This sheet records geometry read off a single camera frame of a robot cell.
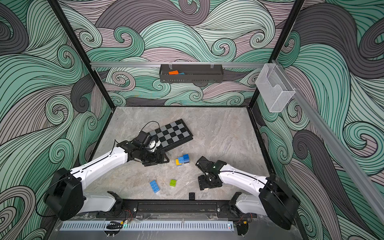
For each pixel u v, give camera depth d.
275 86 0.76
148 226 0.70
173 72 0.92
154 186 0.80
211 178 0.59
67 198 0.40
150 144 0.76
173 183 0.81
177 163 0.86
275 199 0.40
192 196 0.76
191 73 0.95
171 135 0.98
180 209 0.75
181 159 0.86
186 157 0.85
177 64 0.93
